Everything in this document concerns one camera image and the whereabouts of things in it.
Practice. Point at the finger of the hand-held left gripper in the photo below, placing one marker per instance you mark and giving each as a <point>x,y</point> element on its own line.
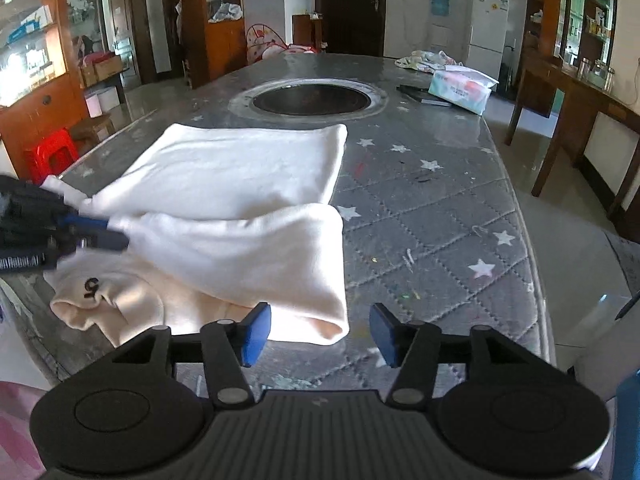
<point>85,222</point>
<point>105,241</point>

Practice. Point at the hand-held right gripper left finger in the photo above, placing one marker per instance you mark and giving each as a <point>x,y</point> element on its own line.
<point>255,332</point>

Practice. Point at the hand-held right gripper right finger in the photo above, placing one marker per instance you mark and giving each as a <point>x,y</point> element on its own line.
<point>385,335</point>

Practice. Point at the cream garment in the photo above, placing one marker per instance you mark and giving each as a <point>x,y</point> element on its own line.
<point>225,175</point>

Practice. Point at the red plastic stool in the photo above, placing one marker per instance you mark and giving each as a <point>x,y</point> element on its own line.
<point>50,152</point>

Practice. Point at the wooden glass display cabinet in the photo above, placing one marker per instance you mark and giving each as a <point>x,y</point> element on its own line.
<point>35,120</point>

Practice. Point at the white storage boxes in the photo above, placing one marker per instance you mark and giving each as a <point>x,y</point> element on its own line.
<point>102,100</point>

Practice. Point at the grey quilted star tablecloth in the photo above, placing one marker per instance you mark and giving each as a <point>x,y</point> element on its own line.
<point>425,210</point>

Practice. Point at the cardboard box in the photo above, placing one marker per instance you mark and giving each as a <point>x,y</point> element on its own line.
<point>102,67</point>

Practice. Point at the pink patterned cloth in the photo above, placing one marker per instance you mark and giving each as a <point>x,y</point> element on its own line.
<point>15,430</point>

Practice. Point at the wooden interior door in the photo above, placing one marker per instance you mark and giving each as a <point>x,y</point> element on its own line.
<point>122,25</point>

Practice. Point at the tall wooden shelf cabinet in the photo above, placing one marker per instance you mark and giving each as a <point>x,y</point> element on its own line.
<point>222,50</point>

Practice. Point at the round hotpot recess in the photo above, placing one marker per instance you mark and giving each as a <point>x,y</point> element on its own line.
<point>310,100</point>

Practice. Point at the black notebook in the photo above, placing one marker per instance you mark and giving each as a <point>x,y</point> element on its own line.
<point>422,96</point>

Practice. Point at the white plastic bag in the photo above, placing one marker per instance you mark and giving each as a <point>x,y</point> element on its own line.
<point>226,12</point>

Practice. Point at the pink dotted play tent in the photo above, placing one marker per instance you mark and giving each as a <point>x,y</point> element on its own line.
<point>265,42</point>

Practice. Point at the soft tissue pack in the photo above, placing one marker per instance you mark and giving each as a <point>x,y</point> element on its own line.
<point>460,91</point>

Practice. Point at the crumpled patterned cloth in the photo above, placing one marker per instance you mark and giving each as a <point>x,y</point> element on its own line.
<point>425,60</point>

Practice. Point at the small wooden shoe cabinet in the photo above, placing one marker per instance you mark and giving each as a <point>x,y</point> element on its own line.
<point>302,30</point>

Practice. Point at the wooden sideboard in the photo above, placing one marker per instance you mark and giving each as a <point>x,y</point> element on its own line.
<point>590,110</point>

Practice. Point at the white water dispenser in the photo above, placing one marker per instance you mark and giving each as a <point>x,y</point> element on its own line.
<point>440,35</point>

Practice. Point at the white refrigerator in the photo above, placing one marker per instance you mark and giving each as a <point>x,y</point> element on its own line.
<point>487,30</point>

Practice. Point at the dark entrance door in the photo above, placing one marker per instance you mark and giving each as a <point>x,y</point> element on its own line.
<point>350,10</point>

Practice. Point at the blue water bottle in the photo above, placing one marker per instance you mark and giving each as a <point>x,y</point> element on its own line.
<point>440,2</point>

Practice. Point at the glass jars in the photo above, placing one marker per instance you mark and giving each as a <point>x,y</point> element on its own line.
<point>597,72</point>

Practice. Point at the wall painting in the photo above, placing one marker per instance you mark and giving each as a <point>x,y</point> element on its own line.
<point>85,20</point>

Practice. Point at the wooden wall shelf unit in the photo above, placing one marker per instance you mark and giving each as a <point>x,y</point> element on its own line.
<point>545,15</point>

